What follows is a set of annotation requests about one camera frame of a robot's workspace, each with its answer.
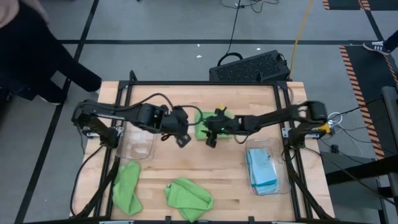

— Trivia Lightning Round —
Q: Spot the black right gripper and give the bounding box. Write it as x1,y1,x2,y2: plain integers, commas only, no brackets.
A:
204,113,239,149

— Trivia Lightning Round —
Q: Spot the green microfiber towel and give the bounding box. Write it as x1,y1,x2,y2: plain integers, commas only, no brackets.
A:
164,177,215,223
111,161,144,216
194,109,234,141

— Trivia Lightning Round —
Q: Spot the person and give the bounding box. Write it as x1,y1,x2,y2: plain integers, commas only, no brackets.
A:
0,0,103,106
363,29,398,57

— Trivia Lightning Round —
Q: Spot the white coiled cable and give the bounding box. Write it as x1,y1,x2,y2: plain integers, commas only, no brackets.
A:
328,111,343,125

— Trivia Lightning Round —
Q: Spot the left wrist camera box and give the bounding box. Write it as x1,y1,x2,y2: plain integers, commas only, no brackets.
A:
169,107,190,130

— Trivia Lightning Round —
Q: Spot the black hazard-striped floor mat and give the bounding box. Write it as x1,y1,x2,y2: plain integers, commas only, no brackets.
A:
322,0,398,12
338,45,398,159

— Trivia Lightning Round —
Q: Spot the clear plastic basket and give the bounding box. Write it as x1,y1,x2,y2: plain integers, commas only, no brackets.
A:
114,123,157,161
244,138,292,196

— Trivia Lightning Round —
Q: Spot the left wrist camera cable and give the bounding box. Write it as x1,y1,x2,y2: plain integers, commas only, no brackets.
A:
136,92,205,128

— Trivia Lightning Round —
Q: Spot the black metal table frame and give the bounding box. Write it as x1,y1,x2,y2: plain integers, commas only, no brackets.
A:
70,70,336,224

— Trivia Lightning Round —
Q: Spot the tangled black floor cable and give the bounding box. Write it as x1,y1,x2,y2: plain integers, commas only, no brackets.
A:
220,0,280,14

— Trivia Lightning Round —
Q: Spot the yellow floor cable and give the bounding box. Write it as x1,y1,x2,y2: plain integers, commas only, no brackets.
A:
289,0,314,78

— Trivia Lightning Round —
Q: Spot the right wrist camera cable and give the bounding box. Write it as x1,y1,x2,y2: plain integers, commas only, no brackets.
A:
233,132,251,145

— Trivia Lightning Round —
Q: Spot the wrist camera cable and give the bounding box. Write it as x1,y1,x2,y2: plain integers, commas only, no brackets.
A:
233,132,251,145
136,92,205,128

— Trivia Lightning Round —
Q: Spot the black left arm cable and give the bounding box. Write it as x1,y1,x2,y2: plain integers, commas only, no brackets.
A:
70,144,106,217

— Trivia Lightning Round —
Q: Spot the black crossbeam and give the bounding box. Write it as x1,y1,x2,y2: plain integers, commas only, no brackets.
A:
325,154,398,186

